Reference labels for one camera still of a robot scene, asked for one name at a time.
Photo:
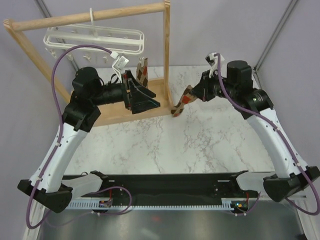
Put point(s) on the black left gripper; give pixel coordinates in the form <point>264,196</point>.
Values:
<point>137,104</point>

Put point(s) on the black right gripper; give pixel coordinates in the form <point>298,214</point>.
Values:
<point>202,90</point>

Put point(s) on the argyle sock beige orange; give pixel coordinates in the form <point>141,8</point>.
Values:
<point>142,71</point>

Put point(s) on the white plastic clip hanger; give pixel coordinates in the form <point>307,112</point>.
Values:
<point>130,42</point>

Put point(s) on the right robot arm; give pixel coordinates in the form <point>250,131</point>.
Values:
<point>291,173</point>

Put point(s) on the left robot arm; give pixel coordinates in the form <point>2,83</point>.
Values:
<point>48,186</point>

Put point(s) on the wooden hanger stand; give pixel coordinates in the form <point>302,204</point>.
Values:
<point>113,113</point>

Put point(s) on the white perforated plastic basket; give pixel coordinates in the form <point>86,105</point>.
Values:
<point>239,76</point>

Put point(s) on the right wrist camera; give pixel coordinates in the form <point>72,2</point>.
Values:
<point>212,60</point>

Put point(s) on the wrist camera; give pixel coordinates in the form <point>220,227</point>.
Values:
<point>212,60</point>
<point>119,63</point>

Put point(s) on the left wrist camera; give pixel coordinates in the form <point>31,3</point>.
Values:
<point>119,63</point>

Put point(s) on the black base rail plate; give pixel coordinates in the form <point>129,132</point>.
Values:
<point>189,188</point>

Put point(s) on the white cable duct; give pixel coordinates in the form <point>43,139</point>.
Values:
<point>104,204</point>

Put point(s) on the aluminium frame post right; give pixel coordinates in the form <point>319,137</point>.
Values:
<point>275,34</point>

